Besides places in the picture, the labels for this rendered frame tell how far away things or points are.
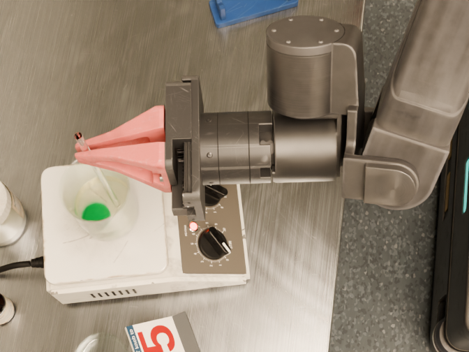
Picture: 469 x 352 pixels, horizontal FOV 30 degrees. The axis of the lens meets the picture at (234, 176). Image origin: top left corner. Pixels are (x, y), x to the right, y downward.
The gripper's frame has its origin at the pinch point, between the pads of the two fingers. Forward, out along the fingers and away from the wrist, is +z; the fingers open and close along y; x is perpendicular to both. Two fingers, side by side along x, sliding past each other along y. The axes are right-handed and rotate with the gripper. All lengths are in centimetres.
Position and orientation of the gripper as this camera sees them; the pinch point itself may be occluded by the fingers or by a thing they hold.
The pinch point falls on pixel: (86, 152)
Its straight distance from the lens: 70.2
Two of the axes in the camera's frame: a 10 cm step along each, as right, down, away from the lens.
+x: 0.3, 3.2, 9.5
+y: 0.2, 9.5, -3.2
